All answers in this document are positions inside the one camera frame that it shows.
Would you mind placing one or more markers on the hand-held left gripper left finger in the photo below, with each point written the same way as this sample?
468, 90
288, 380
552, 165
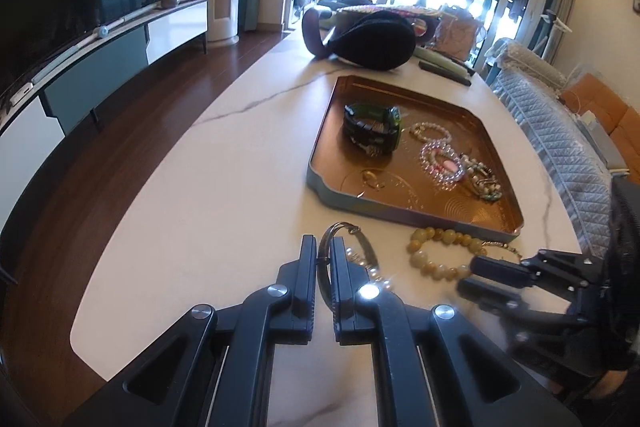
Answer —
306, 277

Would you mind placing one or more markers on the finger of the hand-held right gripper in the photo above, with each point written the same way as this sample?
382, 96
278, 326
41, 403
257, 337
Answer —
500, 271
490, 292

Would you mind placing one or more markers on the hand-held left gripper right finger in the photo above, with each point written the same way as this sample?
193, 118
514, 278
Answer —
345, 287

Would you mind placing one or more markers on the silver bangle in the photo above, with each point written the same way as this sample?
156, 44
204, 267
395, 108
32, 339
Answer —
340, 224

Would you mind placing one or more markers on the copper jewelry tray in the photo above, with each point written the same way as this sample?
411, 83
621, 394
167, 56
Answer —
450, 217

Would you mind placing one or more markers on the green wrist watch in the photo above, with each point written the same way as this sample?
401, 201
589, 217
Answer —
365, 127

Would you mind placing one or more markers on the sofa with quilted cover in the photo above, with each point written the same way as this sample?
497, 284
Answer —
550, 132

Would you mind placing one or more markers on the white tissue box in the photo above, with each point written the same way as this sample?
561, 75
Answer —
595, 127

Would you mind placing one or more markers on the orange cushion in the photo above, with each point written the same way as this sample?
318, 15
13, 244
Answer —
600, 97

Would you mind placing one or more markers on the dark remote control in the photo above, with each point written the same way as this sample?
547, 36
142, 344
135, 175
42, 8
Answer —
450, 74

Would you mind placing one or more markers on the pale green pouch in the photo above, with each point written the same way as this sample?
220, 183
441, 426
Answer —
440, 58

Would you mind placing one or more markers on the brown paper bag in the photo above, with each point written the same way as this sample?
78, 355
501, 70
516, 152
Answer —
457, 34

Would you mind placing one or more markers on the white standing lamp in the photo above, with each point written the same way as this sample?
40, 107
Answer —
550, 27

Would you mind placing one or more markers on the woven hand fan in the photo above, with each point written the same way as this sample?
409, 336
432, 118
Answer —
390, 10

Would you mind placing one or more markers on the white and teal television cabinet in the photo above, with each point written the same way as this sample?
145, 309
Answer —
100, 67

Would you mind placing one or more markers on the small white device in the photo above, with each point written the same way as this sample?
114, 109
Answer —
20, 93

